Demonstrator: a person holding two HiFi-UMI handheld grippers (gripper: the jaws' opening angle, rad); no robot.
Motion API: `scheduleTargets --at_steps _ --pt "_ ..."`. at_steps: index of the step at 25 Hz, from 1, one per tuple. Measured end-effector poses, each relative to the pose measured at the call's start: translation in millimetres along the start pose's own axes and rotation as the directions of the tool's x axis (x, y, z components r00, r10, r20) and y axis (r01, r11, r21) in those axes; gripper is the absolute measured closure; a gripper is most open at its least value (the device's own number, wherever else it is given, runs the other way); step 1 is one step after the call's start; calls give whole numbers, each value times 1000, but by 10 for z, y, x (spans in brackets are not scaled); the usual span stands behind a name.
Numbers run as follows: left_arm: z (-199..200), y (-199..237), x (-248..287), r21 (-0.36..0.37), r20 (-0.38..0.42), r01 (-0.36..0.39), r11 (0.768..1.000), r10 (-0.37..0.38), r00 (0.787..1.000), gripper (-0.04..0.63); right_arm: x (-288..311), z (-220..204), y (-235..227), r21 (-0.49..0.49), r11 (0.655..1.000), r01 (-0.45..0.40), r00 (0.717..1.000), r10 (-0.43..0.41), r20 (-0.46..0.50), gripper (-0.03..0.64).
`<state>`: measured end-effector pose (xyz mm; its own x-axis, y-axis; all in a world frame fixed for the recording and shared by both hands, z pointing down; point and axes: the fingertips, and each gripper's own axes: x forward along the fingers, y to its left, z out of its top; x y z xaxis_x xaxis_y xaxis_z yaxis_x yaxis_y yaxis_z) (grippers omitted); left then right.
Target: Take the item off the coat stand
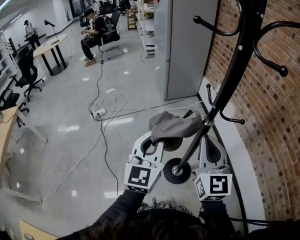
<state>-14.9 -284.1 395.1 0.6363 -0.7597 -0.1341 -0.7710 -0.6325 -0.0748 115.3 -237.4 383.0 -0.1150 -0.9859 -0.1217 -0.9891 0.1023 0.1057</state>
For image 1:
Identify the white metal shelving unit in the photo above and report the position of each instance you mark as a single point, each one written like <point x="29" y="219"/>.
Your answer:
<point x="146" y="25"/>
<point x="2" y="69"/>

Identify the person's patterned garment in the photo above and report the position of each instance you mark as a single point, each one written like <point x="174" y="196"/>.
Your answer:
<point x="162" y="205"/>

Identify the black desk lamp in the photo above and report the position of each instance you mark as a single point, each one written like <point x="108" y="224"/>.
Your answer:
<point x="48" y="22"/>

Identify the black metal coat rack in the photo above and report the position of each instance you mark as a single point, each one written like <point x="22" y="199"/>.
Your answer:
<point x="236" y="59"/>

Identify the grey cap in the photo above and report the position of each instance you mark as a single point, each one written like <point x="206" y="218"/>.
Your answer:
<point x="175" y="127"/>

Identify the person's right forearm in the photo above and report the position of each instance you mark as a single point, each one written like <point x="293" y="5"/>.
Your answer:
<point x="215" y="210"/>

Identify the person's white shoe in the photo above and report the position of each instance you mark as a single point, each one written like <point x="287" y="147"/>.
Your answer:
<point x="170" y="201"/>

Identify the black backpack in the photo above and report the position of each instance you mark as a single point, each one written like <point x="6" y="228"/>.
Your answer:
<point x="108" y="24"/>

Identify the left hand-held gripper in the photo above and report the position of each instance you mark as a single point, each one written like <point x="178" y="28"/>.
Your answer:
<point x="140" y="176"/>

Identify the black office chair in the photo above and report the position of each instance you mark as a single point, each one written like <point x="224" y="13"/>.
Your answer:
<point x="106" y="9"/>
<point x="125" y="4"/>
<point x="27" y="69"/>
<point x="8" y="100"/>
<point x="84" y="21"/>

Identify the round beige table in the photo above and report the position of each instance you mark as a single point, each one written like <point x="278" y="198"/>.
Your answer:
<point x="48" y="46"/>

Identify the person's left forearm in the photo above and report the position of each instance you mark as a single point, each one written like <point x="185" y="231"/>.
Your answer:
<point x="122" y="209"/>

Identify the grey metal cabinet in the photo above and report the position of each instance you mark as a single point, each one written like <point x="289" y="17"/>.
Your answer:
<point x="187" y="46"/>

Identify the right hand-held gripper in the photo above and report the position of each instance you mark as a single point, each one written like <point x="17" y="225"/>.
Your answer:
<point x="215" y="184"/>

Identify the small wooden shelf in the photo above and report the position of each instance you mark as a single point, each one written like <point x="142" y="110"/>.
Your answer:
<point x="131" y="19"/>

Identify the black cantilever visitor chair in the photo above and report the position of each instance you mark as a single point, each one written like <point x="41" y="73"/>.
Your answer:
<point x="110" y="36"/>

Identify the white power strip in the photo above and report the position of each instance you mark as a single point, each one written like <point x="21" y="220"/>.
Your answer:
<point x="98" y="113"/>

